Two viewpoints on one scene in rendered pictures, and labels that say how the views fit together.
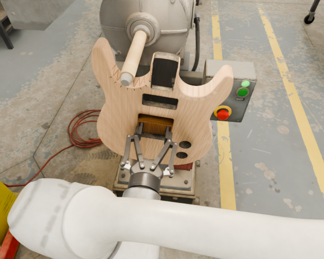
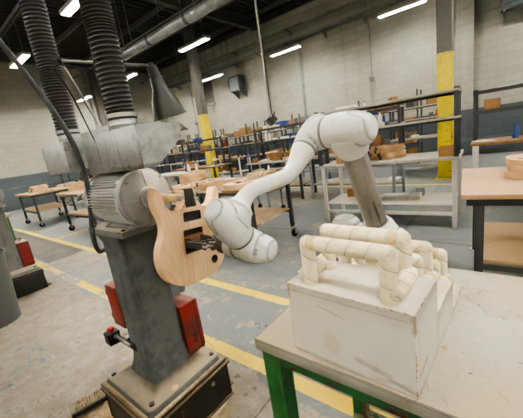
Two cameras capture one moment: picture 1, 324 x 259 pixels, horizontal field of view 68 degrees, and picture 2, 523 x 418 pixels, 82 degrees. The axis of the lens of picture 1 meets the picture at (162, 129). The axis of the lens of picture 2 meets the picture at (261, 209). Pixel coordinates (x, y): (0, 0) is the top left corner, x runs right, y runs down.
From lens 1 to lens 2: 1.00 m
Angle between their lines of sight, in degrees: 59
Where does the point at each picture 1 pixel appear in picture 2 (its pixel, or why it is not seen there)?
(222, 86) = (214, 193)
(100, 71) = (158, 206)
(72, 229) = (239, 200)
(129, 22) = (142, 193)
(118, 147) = (177, 276)
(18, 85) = not seen: outside the picture
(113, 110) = (168, 235)
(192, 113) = not seen: hidden behind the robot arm
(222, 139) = not seen: hidden behind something
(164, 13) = (158, 183)
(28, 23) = (151, 163)
